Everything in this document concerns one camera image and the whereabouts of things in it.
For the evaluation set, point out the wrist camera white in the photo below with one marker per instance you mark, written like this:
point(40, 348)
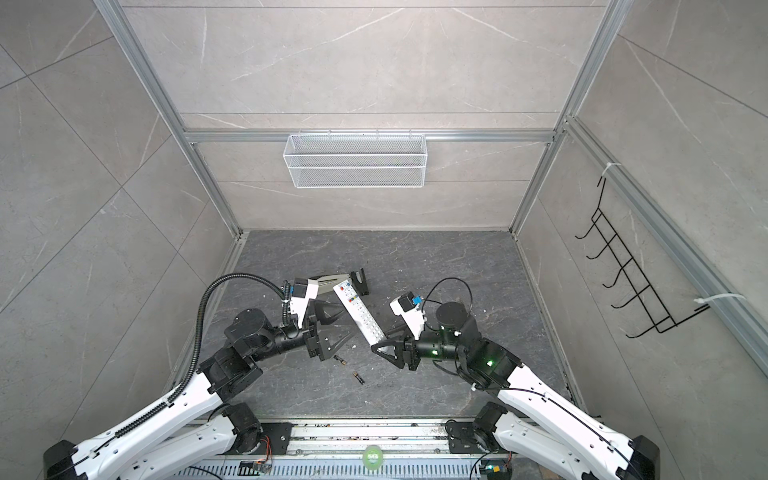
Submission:
point(300, 293)
point(409, 307)

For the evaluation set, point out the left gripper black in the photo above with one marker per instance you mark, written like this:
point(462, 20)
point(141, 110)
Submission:
point(315, 344)

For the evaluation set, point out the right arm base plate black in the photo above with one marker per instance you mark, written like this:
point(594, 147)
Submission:
point(463, 438)

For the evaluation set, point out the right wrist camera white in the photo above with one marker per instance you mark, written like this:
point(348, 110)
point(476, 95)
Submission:
point(409, 307)

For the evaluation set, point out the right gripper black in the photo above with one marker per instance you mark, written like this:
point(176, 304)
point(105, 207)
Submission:
point(409, 353)

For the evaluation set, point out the white remote control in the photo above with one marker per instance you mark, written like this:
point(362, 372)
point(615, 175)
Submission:
point(359, 313)

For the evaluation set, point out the white cable tie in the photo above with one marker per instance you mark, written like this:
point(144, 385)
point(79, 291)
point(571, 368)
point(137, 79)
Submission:
point(720, 296)

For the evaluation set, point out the green round sticker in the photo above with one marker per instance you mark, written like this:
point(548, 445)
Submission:
point(373, 458)

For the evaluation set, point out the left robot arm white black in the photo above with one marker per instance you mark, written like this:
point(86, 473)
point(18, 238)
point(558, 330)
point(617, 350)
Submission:
point(198, 419)

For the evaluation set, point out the black wire hook rack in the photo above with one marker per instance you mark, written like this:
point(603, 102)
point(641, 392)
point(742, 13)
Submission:
point(630, 271)

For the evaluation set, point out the white wire mesh basket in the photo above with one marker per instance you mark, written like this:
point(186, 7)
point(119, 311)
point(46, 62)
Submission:
point(356, 160)

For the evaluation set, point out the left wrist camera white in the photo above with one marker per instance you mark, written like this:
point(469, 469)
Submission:
point(300, 293)

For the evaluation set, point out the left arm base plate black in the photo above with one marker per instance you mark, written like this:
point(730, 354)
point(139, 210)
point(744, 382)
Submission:
point(269, 436)

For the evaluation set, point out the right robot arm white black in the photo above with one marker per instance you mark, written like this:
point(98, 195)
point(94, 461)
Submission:
point(528, 418)

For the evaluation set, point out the grey black stapler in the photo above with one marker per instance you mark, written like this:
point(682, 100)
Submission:
point(357, 278)

